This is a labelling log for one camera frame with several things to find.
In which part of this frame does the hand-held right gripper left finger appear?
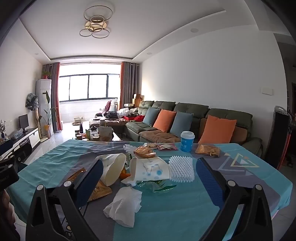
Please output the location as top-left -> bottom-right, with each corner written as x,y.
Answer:
25,159 -> 104,241

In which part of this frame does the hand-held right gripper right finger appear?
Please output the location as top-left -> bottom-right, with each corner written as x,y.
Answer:
195,157 -> 273,241

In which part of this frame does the golden snack wrapper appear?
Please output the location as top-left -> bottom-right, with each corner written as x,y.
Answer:
67,169 -> 112,202

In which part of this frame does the plain white paper cup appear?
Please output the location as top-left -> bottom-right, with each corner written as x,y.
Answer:
95,153 -> 127,186

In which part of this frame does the white foam fruit net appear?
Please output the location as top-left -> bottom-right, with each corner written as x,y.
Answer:
168,156 -> 194,183

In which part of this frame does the blue dotted paper cup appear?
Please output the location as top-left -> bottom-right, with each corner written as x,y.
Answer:
128,156 -> 172,184

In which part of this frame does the small gold snack packet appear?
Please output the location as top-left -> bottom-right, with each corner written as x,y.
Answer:
195,144 -> 221,158

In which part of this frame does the crumpled white tissue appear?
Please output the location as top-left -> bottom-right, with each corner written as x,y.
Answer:
103,186 -> 142,227

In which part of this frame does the teal printed tablecloth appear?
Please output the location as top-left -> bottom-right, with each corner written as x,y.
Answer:
8,138 -> 288,241

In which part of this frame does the white black tv stand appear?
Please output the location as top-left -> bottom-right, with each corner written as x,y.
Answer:
0,127 -> 40,163

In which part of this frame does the blue cup with white lid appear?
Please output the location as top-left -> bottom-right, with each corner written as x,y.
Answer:
180,131 -> 194,152

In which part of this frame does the clear green printed wrapper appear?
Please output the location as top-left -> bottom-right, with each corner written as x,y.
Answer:
136,180 -> 176,193

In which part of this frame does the dark glass coffee table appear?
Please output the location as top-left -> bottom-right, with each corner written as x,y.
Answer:
74,126 -> 123,142

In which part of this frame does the large orange cushion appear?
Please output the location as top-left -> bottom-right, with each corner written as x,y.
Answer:
198,115 -> 237,145

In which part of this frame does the white plastic glove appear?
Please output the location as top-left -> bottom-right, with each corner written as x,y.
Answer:
123,144 -> 139,155

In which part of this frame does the pink snack packet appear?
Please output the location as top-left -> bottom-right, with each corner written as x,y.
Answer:
157,143 -> 179,151

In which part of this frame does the brown cushion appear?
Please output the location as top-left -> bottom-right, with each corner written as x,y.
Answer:
231,126 -> 248,144

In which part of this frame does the black monitor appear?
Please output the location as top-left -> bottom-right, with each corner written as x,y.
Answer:
18,114 -> 30,131

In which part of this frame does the large gold bread packet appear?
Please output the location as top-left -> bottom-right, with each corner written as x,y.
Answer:
134,146 -> 156,159

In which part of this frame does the brown ottoman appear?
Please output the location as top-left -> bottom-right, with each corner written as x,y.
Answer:
89,116 -> 127,135

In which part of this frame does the large blue cushion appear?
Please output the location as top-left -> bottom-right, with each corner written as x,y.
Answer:
170,111 -> 194,138

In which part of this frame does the tall plant in orange pot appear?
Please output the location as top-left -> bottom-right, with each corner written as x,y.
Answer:
38,107 -> 57,139

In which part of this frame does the brown seat pad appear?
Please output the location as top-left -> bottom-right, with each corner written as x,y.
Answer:
139,129 -> 181,143

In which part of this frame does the small orange cushion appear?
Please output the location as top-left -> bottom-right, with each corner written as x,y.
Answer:
153,109 -> 177,133

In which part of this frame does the dark green sofa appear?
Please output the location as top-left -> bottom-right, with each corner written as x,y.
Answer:
125,100 -> 264,158

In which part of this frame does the pile of clothes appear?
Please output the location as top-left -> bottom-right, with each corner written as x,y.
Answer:
117,107 -> 139,119

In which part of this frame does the black upright panel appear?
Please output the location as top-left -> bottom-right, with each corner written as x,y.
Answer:
265,105 -> 292,170

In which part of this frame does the cloth-covered standing fan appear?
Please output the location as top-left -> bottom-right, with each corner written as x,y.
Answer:
25,93 -> 39,130

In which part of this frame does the white standing air conditioner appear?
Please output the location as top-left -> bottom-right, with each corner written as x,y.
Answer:
36,79 -> 52,138

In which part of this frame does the small blue cushion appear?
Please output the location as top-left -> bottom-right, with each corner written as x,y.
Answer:
142,106 -> 160,127

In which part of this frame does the grey orange curtain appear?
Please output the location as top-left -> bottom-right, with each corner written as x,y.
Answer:
45,62 -> 63,131
120,61 -> 141,112

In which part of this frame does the large window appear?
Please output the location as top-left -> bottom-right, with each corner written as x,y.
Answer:
59,73 -> 121,103

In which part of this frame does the wooden side cabinet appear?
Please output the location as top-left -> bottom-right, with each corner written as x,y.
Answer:
132,93 -> 146,108

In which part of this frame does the ring ceiling lamp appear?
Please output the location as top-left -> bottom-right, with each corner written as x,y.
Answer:
79,5 -> 114,39

